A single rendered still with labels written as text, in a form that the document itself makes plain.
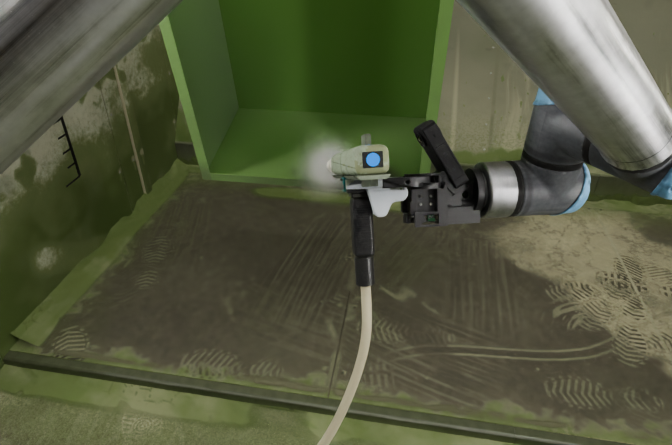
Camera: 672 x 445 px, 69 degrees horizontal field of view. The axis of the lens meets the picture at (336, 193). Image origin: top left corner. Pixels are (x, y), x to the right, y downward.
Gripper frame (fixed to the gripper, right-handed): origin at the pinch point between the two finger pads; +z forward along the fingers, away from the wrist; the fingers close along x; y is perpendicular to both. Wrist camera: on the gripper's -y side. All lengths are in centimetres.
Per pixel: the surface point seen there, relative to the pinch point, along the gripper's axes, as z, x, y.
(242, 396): 23, 49, 54
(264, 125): 15, 77, -17
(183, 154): 53, 154, -12
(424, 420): -21, 37, 59
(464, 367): -36, 49, 52
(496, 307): -53, 66, 41
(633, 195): -130, 104, 12
